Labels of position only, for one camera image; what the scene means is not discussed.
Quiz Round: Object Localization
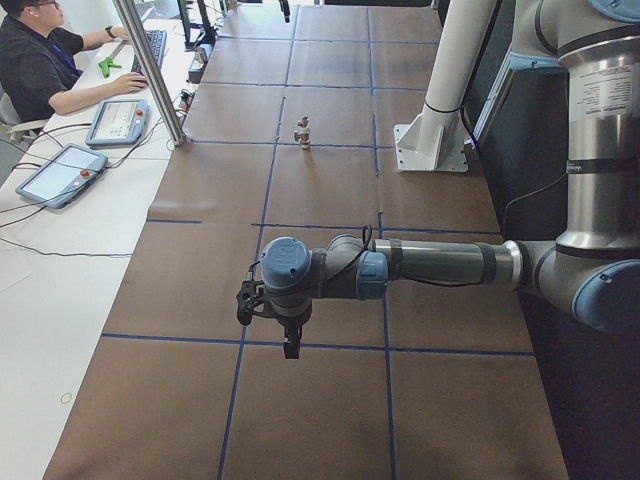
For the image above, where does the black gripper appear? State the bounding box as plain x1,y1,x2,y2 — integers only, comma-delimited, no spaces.
274,303,312,360

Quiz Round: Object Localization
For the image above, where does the white PPR pipe fitting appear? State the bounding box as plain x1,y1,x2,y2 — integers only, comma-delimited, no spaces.
293,128,311,150

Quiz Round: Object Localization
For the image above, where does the chrome metal valve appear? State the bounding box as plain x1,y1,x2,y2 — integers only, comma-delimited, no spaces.
297,116,310,133

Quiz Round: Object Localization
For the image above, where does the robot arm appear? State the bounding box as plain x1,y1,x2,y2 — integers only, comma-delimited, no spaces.
279,0,291,23
237,1,639,359

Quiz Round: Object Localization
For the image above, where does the far blue teach pendant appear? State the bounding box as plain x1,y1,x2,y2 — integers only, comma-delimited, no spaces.
85,99,149,149

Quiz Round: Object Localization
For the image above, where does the blue teach pendant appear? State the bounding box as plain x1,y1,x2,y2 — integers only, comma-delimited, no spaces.
85,99,149,149
15,144,108,209

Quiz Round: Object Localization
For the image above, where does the near blue teach pendant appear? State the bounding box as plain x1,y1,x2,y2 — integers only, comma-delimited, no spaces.
15,144,108,209

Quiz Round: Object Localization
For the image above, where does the black keyboard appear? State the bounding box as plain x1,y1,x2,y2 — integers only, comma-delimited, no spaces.
131,30,167,74

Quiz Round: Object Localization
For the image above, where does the green clamp tool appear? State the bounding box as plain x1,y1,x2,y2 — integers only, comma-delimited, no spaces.
98,40,130,78

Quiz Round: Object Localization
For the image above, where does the person in black shirt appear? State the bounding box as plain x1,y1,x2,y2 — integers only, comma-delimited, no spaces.
1,1,147,122

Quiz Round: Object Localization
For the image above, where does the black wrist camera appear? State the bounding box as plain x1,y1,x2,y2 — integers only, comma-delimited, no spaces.
236,280,269,326

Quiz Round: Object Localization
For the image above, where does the white pedestal column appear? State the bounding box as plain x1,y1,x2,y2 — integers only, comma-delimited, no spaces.
394,0,497,173

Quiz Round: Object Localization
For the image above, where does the aluminium frame post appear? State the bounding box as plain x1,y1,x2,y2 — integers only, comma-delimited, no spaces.
113,0,186,147

